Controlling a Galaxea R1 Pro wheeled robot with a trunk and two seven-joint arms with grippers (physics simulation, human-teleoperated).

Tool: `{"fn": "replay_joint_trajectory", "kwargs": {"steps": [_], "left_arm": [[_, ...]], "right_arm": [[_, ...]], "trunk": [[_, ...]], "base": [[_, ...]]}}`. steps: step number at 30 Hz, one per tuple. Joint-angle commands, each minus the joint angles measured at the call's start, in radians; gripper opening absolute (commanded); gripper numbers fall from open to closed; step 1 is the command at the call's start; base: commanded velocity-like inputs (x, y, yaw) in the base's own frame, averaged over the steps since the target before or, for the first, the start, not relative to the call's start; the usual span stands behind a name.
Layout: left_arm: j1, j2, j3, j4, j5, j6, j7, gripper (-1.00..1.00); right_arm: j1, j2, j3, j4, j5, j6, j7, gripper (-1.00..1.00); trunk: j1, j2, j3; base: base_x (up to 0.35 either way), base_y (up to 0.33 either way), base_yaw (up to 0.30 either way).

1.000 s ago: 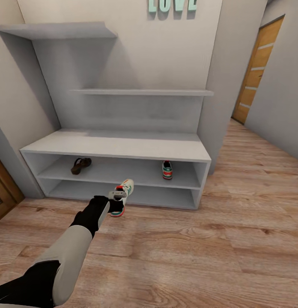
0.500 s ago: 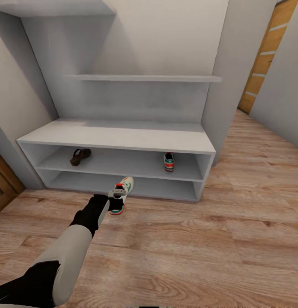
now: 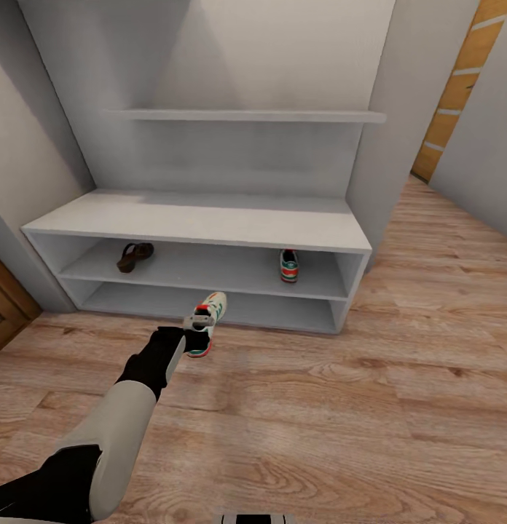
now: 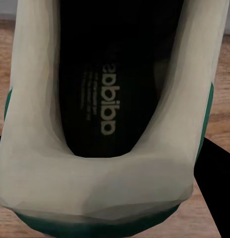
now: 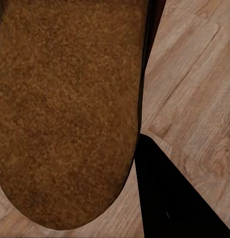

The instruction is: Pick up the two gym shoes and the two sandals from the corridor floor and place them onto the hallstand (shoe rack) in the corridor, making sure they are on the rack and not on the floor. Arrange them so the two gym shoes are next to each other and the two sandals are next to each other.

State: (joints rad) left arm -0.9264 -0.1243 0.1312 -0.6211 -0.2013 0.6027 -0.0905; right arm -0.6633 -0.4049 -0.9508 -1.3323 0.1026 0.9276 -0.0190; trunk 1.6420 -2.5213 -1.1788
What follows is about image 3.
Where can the door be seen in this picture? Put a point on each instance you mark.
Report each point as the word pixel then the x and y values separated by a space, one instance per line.
pixel 487 21
pixel 17 309

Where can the sandal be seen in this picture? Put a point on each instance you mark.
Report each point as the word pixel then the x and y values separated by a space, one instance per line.
pixel 138 252

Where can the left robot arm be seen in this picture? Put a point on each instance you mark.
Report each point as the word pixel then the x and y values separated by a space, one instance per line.
pixel 85 477

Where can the gym shoe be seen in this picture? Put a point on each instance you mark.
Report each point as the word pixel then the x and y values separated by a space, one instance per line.
pixel 289 264
pixel 214 306

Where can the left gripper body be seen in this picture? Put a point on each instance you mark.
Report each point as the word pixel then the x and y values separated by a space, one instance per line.
pixel 199 340

